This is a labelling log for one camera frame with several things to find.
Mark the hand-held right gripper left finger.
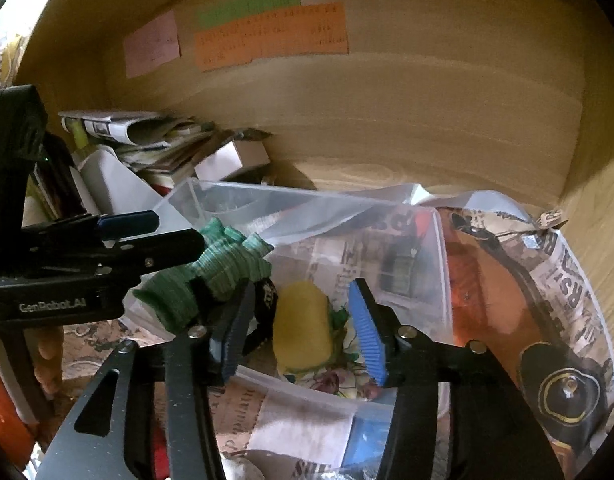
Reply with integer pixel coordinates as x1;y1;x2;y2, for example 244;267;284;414
34;280;259;480

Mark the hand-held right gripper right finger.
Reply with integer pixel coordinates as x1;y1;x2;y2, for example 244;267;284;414
348;277;562;480

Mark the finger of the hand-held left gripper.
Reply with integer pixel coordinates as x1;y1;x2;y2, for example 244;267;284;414
27;229;207;281
23;211;161;241

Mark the green ribbed sock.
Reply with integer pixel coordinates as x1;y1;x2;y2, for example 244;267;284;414
131;217;274;335

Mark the clear plastic storage box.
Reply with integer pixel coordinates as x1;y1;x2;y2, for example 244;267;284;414
121;177;454;467

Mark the yellow soft sponge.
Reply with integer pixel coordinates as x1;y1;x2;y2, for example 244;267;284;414
272;281;336;376

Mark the person's left hand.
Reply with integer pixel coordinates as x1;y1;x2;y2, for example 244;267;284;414
0;325;64;403

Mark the floral patterned cloth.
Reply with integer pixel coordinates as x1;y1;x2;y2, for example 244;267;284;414
287;305;388;403

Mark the white folded paper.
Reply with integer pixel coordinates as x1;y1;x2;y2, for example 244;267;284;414
78;149;160;217

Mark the black cloth with white print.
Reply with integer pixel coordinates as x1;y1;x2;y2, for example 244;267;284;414
242;280;279;356

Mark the pile of newspapers and magazines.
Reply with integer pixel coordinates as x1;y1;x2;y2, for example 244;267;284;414
58;109;219;196

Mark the blue packet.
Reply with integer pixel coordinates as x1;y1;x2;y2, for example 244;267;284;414
344;410;395;467

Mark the white paper label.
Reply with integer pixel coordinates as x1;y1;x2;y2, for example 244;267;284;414
246;389;359;467

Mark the small white cardboard box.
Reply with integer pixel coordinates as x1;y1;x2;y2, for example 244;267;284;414
193;130;273;182

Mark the clear plastic bag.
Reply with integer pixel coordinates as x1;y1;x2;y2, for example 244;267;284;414
264;183;532;271

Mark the pink sticky note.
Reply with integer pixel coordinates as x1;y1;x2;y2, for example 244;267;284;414
123;10;181;79

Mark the orange sticky note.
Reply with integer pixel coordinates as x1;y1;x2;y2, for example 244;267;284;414
193;2;350;72

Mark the green sticky note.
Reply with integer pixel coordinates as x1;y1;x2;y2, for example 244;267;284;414
196;0;301;30

